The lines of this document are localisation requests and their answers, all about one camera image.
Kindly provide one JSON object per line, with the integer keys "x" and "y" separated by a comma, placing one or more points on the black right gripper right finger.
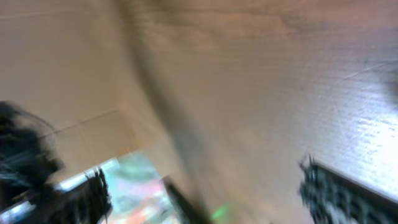
{"x": 331, "y": 197}

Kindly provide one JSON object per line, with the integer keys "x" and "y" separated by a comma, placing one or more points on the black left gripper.
{"x": 27, "y": 158}

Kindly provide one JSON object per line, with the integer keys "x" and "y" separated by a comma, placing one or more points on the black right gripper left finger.
{"x": 89, "y": 202}

